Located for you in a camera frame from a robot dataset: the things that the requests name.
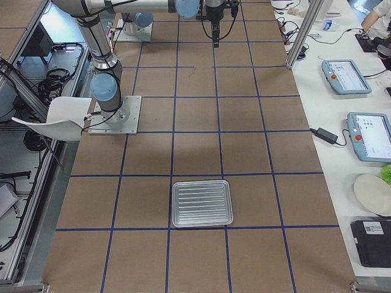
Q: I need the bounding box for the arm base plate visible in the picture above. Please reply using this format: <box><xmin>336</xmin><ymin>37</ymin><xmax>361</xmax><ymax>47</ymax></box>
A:
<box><xmin>113</xmin><ymin>19</ymin><xmax>153</xmax><ymax>43</ymax></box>
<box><xmin>88</xmin><ymin>96</ymin><xmax>142</xmax><ymax>135</ymax></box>

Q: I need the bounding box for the ribbed metal tray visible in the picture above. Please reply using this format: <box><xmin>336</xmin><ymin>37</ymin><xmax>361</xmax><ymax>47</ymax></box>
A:
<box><xmin>172</xmin><ymin>179</ymin><xmax>234</xmax><ymax>228</ymax></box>

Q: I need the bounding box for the white plastic chair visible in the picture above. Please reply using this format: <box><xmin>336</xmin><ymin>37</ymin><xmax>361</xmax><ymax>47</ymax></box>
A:
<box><xmin>12</xmin><ymin>96</ymin><xmax>92</xmax><ymax>142</ymax></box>

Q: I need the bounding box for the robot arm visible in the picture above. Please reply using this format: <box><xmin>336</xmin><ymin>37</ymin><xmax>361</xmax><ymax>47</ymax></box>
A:
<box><xmin>53</xmin><ymin>0</ymin><xmax>231</xmax><ymax>89</ymax></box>
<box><xmin>122</xmin><ymin>12</ymin><xmax>153</xmax><ymax>36</ymax></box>

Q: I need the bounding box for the black laptop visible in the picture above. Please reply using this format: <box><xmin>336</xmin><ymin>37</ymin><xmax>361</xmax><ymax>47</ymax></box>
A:
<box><xmin>351</xmin><ymin>220</ymin><xmax>390</xmax><ymax>268</ymax></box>

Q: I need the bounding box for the cream round plate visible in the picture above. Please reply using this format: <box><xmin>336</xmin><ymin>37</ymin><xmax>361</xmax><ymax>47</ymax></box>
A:
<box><xmin>353</xmin><ymin>174</ymin><xmax>390</xmax><ymax>217</ymax></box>

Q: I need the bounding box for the black power adapter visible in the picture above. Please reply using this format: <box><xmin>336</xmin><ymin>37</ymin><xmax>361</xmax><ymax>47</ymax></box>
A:
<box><xmin>310</xmin><ymin>128</ymin><xmax>338</xmax><ymax>145</ymax></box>

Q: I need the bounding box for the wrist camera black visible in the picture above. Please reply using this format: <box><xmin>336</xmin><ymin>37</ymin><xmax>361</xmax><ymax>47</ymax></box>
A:
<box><xmin>228</xmin><ymin>0</ymin><xmax>239</xmax><ymax>18</ymax></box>

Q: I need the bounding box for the blue teach pendant near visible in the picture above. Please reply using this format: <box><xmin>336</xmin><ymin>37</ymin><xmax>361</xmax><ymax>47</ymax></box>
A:
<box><xmin>346</xmin><ymin>112</ymin><xmax>390</xmax><ymax>163</ymax></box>

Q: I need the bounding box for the aluminium frame post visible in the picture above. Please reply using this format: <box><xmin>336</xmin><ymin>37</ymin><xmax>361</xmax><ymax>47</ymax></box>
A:
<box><xmin>286</xmin><ymin>0</ymin><xmax>323</xmax><ymax>69</ymax></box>

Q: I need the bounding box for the blue teach pendant far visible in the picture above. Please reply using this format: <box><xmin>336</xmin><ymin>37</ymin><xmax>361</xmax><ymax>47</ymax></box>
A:
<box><xmin>321</xmin><ymin>59</ymin><xmax>372</xmax><ymax>95</ymax></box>

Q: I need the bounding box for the blue teach pendant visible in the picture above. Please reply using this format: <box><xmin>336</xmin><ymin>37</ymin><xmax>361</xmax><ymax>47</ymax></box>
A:
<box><xmin>346</xmin><ymin>112</ymin><xmax>390</xmax><ymax>163</ymax></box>
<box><xmin>321</xmin><ymin>59</ymin><xmax>372</xmax><ymax>95</ymax></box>

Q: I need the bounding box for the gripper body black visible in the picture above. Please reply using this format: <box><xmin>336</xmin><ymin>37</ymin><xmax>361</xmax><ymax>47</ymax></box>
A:
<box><xmin>205</xmin><ymin>4</ymin><xmax>227</xmax><ymax>29</ymax></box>

